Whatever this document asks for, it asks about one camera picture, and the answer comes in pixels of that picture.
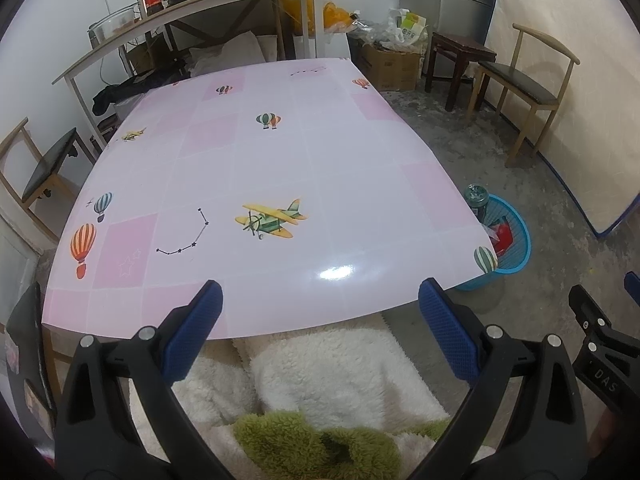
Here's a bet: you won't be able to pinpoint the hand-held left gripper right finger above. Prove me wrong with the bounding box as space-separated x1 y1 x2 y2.
407 277 589 480

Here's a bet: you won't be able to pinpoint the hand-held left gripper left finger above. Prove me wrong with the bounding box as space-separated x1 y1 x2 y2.
54 280 236 480

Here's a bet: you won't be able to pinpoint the blue plastic bin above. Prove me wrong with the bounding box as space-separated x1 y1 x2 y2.
455 194 532 292

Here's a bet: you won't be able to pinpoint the red printed packet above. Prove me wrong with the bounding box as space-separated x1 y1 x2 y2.
487 215 516 259

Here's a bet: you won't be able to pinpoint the green plastic bottle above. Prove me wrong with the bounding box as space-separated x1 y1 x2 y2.
466 184 494 224

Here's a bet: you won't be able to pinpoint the person's right hand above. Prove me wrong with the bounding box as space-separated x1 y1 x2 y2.
590 405 617 461

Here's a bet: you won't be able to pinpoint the white fluffy blanket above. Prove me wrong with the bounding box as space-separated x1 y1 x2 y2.
127 325 501 480

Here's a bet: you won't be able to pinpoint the green fluffy cloth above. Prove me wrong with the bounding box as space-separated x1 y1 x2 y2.
234 410 451 480

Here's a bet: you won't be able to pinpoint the dark printed cloth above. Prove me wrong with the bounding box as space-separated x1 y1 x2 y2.
4 280 58 441

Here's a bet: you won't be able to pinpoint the cream mattress with blue edge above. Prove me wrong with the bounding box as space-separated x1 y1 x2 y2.
482 0 640 239

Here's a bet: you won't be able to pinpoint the wooden chair with dark seat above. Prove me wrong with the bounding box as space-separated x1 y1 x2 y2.
0 117 98 241
465 22 582 168

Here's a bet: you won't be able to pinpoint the black cloth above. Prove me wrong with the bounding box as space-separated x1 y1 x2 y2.
92 67 191 116

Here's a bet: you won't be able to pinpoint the white sack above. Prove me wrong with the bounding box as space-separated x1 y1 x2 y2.
189 31 278 79

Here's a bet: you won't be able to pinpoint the dark wooden stool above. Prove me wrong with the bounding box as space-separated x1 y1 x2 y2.
425 31 498 113

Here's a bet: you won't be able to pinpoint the clear plastic bags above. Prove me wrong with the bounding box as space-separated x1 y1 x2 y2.
350 7 431 54

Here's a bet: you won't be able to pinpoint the white cabinet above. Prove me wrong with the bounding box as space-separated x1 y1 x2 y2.
292 30 351 61

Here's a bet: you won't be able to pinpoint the glass pot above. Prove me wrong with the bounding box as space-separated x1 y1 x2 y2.
89 2 143 46

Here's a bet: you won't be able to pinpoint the yellow plastic bag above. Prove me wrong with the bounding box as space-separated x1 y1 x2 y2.
280 0 351 37

